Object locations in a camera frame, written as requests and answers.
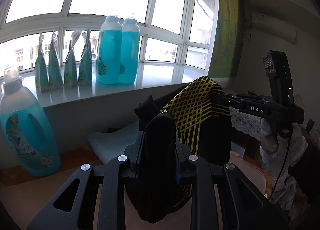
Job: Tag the beige blanket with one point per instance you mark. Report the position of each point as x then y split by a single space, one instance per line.
50 195

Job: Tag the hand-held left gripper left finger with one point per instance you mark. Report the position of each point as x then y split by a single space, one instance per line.
135 160

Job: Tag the blue detergent bottle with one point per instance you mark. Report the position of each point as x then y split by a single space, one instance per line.
130 55
107 55
27 135

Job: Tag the black pants with yellow stripes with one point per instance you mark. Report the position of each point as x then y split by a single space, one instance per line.
205 132

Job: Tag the white lace cloth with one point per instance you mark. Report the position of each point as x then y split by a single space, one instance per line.
246 122

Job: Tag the white air conditioner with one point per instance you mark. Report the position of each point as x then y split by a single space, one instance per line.
272 27

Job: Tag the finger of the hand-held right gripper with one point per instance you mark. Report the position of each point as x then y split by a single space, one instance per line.
235 99

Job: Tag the folded light blue jeans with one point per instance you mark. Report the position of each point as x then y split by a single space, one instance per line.
112 142

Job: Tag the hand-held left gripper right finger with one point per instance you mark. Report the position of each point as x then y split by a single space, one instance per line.
185 165

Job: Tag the person's right hand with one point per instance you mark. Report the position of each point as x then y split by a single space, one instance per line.
268 142

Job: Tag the white windowsill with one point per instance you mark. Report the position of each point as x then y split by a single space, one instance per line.
150 77

